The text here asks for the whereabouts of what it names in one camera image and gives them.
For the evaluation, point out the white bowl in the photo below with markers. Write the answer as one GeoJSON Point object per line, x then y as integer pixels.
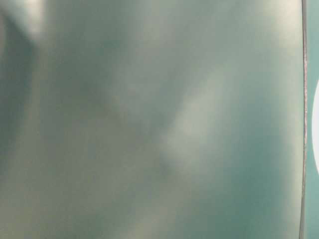
{"type": "Point", "coordinates": [315, 127]}

